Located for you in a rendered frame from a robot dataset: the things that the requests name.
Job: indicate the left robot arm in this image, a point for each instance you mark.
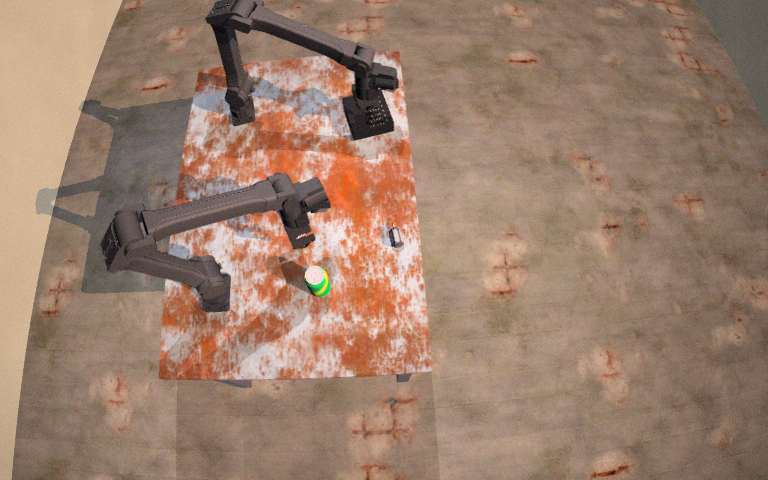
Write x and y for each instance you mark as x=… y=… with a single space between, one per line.
x=264 y=20

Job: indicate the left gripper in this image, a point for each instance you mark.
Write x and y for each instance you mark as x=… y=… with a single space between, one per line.
x=360 y=97

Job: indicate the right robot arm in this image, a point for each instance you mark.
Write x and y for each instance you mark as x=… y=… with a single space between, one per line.
x=125 y=231

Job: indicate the green drink can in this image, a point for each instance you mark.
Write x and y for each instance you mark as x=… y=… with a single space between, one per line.
x=317 y=281

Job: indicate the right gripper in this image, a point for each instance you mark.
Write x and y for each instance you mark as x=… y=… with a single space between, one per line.
x=293 y=232

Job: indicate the black lighting desk fader panel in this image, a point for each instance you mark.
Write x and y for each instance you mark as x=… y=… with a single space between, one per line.
x=380 y=118

